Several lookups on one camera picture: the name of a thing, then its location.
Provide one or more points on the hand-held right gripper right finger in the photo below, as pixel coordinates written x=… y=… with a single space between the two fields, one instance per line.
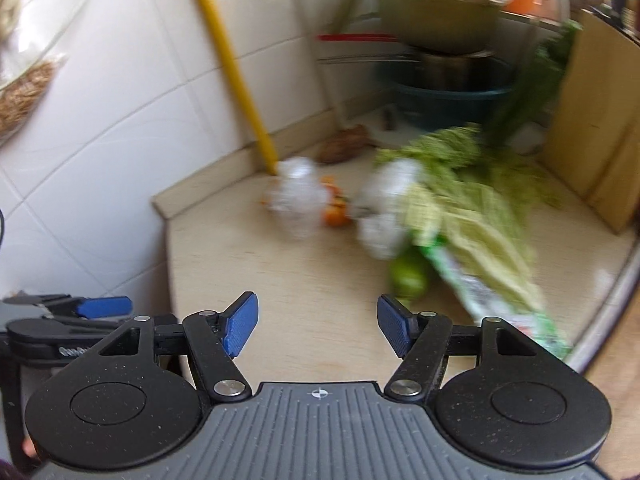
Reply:
x=395 y=325

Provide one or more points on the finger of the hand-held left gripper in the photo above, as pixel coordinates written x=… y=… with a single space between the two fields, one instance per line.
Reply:
x=105 y=307
x=90 y=324

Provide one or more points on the green pepper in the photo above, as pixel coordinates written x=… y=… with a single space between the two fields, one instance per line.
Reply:
x=410 y=277

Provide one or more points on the clear plastic bag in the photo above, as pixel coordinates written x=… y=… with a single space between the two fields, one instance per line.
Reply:
x=385 y=210

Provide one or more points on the white corner rack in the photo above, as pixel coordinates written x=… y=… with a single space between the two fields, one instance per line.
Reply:
x=332 y=95

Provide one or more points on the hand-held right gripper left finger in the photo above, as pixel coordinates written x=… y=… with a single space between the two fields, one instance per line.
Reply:
x=240 y=322

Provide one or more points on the napa cabbage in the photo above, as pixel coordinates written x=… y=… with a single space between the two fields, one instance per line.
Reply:
x=475 y=210

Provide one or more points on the teal plastic basin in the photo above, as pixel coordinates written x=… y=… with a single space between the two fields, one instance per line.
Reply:
x=450 y=105

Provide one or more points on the crumpled clear plastic wrap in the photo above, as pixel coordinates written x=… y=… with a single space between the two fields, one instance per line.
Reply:
x=297 y=195

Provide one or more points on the steel pot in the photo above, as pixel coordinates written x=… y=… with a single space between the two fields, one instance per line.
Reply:
x=455 y=70

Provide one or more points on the dark green leafy vegetable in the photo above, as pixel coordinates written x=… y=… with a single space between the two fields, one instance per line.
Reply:
x=535 y=85

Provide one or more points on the clear bag of grain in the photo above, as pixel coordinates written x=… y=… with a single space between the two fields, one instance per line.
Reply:
x=25 y=95

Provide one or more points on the brown sweet potato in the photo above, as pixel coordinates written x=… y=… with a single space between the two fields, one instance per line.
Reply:
x=345 y=145

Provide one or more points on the green printed plastic packet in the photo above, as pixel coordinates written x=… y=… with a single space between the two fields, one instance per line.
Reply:
x=480 y=290

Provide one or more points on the wooden cutting board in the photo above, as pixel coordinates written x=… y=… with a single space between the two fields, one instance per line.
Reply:
x=595 y=125

